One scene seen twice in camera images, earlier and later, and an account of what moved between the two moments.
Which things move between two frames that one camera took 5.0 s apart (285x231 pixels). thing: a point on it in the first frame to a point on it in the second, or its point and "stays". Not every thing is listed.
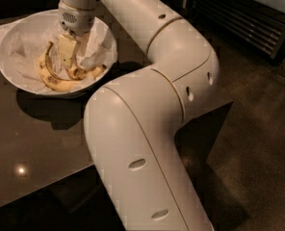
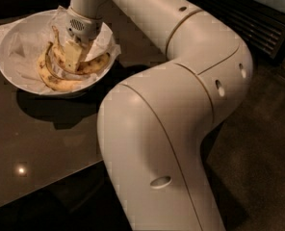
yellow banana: (54, 82) stays
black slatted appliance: (259, 17) stays
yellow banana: (78, 73) to (57, 49)
